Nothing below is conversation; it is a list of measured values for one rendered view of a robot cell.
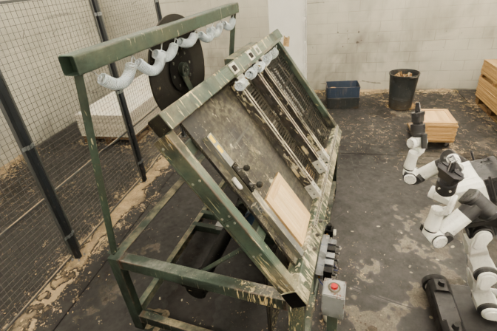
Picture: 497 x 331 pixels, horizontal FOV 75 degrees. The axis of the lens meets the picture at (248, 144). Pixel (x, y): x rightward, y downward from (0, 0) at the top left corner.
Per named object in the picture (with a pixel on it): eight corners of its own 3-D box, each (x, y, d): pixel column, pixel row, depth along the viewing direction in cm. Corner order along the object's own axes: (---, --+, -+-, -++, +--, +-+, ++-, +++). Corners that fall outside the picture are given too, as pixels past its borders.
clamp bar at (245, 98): (312, 200, 249) (339, 190, 236) (217, 73, 223) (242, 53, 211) (314, 193, 257) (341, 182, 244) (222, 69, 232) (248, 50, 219)
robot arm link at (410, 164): (408, 150, 224) (401, 172, 234) (406, 157, 217) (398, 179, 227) (425, 154, 219) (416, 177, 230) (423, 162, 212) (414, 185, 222)
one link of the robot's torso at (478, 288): (492, 297, 237) (489, 250, 219) (504, 323, 220) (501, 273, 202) (467, 298, 243) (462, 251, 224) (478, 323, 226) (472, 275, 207)
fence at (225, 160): (297, 258, 202) (302, 257, 199) (202, 139, 181) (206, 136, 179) (299, 253, 206) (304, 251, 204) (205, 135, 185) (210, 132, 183)
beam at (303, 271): (291, 309, 187) (308, 306, 181) (279, 295, 184) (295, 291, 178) (333, 136, 367) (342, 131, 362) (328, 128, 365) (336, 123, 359)
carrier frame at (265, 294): (303, 380, 220) (302, 301, 181) (134, 326, 265) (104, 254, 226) (336, 190, 400) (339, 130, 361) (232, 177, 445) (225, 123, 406)
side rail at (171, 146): (279, 294, 184) (295, 291, 178) (152, 144, 161) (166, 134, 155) (282, 286, 189) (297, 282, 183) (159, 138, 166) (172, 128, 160)
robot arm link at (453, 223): (428, 236, 186) (460, 210, 180) (443, 253, 175) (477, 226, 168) (416, 227, 182) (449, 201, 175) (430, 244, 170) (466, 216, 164)
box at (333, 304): (342, 321, 178) (345, 299, 169) (320, 315, 181) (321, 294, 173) (345, 302, 187) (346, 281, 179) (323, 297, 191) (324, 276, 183)
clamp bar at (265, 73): (322, 164, 292) (345, 154, 280) (243, 54, 267) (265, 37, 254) (323, 159, 301) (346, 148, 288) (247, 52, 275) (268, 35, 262)
